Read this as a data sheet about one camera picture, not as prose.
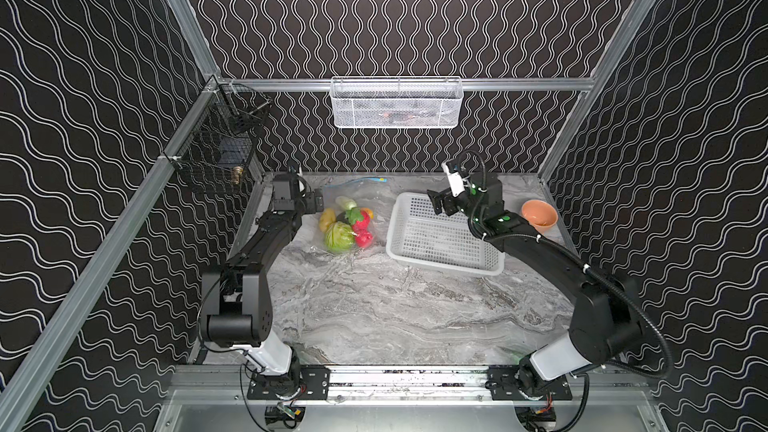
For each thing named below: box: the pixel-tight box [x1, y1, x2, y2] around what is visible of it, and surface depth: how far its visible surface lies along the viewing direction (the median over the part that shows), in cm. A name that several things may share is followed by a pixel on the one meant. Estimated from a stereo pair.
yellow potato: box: [320, 208, 337, 232], surface depth 104 cm
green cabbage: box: [324, 221, 355, 254], surface depth 96 cm
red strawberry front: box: [355, 231, 373, 248], surface depth 97 cm
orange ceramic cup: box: [521, 199, 559, 234], surface depth 105 cm
